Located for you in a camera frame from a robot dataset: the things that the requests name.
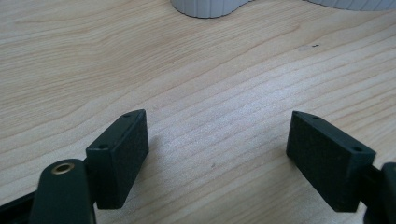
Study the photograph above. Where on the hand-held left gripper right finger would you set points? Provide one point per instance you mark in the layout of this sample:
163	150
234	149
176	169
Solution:
327	161

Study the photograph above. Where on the white ribbed container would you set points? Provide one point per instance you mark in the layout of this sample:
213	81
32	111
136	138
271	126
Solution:
208	7

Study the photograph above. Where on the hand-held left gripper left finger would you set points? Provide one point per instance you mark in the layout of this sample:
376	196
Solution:
120	161

